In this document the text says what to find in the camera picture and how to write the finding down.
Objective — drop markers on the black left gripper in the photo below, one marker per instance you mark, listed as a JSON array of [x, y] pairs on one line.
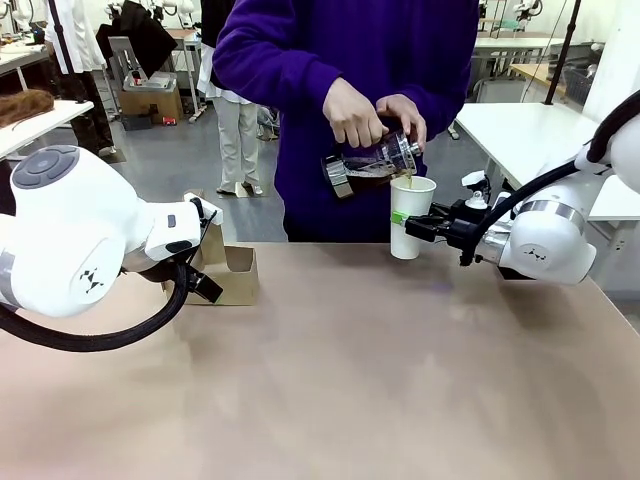
[[205, 287]]

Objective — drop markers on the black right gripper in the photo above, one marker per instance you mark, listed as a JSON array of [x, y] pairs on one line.
[[465, 230]]

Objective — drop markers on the white paper cup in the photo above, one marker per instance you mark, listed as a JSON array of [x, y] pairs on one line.
[[412, 197]]

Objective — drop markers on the brown cardboard cup carrier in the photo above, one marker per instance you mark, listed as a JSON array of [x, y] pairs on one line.
[[240, 280]]

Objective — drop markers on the glass french press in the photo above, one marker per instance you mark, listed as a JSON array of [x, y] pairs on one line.
[[370, 170]]

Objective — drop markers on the person left forearm purple sleeve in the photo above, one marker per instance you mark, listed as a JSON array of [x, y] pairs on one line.
[[445, 85]]

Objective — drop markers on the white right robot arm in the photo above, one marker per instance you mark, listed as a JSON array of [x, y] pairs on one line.
[[550, 245]]

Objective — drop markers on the person right forearm purple sleeve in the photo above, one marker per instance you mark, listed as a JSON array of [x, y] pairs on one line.
[[275, 65]]

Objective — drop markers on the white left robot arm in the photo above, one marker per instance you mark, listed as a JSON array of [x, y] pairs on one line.
[[65, 225]]

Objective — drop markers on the person left hand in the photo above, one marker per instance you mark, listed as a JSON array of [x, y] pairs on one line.
[[407, 117]]

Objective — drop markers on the person right hand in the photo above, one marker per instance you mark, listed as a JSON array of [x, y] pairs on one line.
[[350, 112]]

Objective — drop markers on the large white table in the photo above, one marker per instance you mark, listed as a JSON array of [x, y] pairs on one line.
[[530, 135]]

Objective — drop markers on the bystander in beige trousers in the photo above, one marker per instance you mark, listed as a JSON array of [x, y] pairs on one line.
[[240, 135]]

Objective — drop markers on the person purple sweater torso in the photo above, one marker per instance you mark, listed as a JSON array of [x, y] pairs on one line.
[[360, 50]]

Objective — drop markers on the cardboard box on floor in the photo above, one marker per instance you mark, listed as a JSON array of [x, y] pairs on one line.
[[150, 102]]

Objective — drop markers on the grey background workbench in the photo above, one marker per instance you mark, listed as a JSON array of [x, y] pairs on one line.
[[515, 45]]

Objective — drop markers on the grey case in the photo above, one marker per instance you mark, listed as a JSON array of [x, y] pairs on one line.
[[152, 82]]

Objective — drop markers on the black tripod pole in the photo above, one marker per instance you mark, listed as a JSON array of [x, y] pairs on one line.
[[562, 50]]

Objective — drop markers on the small white table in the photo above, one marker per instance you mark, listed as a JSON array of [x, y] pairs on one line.
[[45, 122]]

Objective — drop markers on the brown furry object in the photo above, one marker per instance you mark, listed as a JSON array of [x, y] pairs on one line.
[[25, 105]]

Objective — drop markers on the black hanging cloth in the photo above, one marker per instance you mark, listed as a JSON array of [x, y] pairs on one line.
[[137, 35]]

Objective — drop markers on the bystander in white coat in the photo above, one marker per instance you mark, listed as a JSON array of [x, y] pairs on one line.
[[75, 45]]

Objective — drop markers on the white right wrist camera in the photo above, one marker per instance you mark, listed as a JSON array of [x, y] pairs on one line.
[[475, 180]]

